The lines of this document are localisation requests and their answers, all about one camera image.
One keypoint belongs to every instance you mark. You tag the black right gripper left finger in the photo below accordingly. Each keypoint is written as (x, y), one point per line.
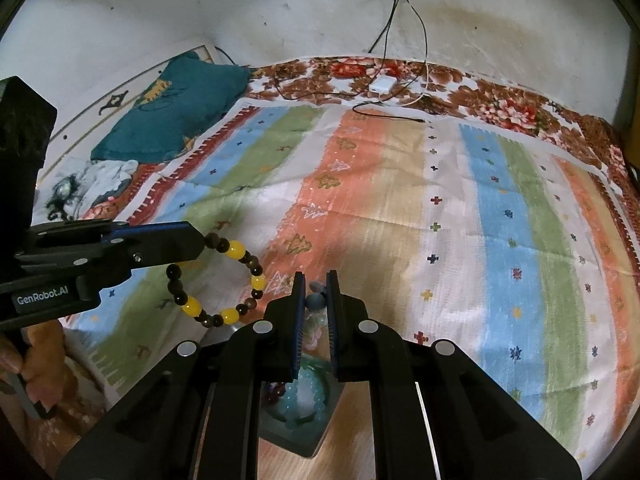
(195, 414)

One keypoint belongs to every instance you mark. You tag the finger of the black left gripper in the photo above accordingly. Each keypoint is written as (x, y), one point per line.
(150, 244)

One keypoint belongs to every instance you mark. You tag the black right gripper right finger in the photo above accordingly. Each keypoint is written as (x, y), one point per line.
(435, 413)

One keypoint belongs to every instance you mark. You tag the jewelry box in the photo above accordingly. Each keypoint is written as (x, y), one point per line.
(296, 415)

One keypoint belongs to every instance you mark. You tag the left human hand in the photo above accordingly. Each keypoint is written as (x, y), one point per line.
(48, 379)

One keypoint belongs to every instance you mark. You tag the white crumpled cloth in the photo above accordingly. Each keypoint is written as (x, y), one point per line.
(79, 185)

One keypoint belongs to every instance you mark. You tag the colourful striped blanket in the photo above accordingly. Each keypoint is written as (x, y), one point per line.
(516, 247)

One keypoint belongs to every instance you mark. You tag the teal pillow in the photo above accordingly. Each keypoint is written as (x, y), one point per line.
(188, 98)

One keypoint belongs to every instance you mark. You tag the floral bed sheet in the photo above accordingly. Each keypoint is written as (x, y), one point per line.
(450, 85)

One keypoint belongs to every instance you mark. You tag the white charger adapter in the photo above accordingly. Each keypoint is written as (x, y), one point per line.
(382, 84)

